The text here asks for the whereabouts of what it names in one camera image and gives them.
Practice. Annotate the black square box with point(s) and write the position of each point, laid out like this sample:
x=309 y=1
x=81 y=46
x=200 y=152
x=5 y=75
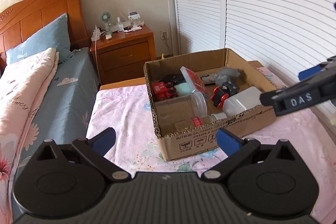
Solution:
x=175 y=79

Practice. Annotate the pink floral quilt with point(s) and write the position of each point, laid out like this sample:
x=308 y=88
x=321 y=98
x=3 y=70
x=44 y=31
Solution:
x=23 y=87

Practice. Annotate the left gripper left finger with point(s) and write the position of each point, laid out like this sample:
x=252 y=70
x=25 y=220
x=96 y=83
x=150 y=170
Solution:
x=92 y=152

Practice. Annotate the clear round plastic jar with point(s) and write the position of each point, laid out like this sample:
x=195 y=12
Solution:
x=199 y=104

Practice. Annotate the small green desk fan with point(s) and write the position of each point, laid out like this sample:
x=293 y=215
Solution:
x=105 y=17

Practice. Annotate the white translucent plastic container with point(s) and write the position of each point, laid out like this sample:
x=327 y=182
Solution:
x=242 y=101

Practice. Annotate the blue bed sheet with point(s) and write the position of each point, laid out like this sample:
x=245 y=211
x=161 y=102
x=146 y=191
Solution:
x=66 y=107

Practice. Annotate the clear plastic case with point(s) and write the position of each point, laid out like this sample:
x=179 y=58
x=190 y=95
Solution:
x=195 y=82

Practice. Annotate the clear spray bottle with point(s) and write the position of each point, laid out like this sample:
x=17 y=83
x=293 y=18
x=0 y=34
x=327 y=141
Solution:
x=120 y=27

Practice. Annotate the white phone stand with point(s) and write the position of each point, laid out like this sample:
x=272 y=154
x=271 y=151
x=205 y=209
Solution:
x=135 y=21

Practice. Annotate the mint green oval case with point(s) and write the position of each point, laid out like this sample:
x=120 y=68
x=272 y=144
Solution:
x=183 y=89

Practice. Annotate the white louvered closet door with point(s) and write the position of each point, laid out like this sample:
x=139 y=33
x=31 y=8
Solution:
x=287 y=36

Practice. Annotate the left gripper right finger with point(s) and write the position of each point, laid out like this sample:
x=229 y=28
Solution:
x=240 y=152

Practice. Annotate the small spice bottle red label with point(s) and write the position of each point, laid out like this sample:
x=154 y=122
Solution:
x=197 y=122

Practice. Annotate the wooden headboard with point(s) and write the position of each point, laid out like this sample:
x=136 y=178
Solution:
x=23 y=19

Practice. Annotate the white power strip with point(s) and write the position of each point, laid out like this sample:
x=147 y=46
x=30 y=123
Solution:
x=96 y=34

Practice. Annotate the red toy train car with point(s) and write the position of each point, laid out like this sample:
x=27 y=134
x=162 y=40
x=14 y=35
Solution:
x=163 y=91

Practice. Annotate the blue pillow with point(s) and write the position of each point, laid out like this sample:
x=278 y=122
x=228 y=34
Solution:
x=54 y=35

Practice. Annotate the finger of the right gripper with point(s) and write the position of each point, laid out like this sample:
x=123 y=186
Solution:
x=305 y=94
x=316 y=69

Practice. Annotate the wooden nightstand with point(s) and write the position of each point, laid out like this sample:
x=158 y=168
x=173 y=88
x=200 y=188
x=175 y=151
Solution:
x=124 y=55

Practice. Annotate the grey rubber cat toy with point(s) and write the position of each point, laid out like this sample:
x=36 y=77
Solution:
x=226 y=74

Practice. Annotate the white wall socket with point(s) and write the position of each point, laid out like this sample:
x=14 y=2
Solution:
x=164 y=35

